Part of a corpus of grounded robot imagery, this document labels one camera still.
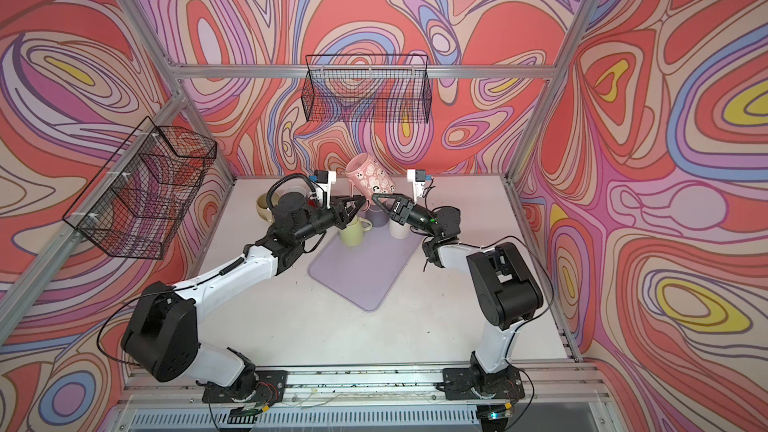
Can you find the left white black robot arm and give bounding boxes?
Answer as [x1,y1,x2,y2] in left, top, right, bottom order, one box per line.
[120,173,367,403]

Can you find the purple mug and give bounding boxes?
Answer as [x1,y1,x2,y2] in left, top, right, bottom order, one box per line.
[365,204,390,228]

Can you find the white mug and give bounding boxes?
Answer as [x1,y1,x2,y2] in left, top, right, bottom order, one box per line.
[388,220,411,240]

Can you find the light green mug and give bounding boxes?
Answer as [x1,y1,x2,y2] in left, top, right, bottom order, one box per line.
[339,217,373,247]

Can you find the black wire basket wall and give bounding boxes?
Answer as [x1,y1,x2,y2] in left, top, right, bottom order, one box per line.
[301,52,432,124]
[62,117,218,260]

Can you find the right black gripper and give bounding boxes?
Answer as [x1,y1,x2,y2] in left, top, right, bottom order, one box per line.
[372,192,439,238]

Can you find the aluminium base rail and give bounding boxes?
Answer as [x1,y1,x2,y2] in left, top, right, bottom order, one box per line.
[106,361,625,431]

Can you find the beige speckled mug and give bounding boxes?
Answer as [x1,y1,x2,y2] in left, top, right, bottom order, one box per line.
[256,192,281,223]

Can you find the pink patterned mug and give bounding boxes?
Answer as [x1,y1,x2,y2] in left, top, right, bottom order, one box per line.
[345,153,396,199]

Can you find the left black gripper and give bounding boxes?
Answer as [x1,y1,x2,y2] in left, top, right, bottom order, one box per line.
[290,196,366,248]

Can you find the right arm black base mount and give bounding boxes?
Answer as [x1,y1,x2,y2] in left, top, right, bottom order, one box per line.
[438,366,526,403]

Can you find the black wire basket back wall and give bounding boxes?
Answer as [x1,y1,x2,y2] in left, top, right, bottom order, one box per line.
[301,52,432,124]

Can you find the black wire basket left wall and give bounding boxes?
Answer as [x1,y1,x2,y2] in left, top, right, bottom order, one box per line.
[62,117,218,260]

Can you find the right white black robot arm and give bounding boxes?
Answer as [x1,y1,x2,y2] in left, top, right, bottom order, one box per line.
[372,193,544,404]

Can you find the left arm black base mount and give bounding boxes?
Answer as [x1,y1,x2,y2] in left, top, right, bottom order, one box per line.
[202,369,289,405]

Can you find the lavender plastic tray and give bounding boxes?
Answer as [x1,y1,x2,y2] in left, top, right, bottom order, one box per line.
[309,226,421,312]

